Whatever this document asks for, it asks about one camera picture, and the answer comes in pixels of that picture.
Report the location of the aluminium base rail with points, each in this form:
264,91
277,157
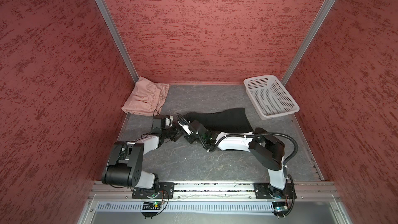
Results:
314,191

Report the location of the left green circuit board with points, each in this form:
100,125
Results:
151,206

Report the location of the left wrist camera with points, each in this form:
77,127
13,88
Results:
160,123

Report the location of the green circuit board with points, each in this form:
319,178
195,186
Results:
151,206
279,208

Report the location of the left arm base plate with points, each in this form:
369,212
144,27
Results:
166,189

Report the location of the pink shorts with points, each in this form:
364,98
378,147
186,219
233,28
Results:
146,98

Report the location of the white slotted cable duct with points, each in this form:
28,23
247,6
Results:
190,207

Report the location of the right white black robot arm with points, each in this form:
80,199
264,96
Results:
264,146

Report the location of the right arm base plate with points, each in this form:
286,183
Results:
266,191

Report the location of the black shorts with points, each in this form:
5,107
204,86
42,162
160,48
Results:
229,121

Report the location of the right aluminium corner post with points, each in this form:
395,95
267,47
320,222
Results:
315,26

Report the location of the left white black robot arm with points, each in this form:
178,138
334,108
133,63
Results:
124,167

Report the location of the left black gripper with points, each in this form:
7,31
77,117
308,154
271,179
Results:
178,131

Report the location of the aluminium corner post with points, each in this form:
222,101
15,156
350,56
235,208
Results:
315,26
117,39

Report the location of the right green circuit board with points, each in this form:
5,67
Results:
279,208

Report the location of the white plastic basket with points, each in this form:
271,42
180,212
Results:
269,97

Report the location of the left aluminium corner post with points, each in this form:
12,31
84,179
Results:
117,39

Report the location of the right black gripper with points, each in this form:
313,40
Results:
191,141

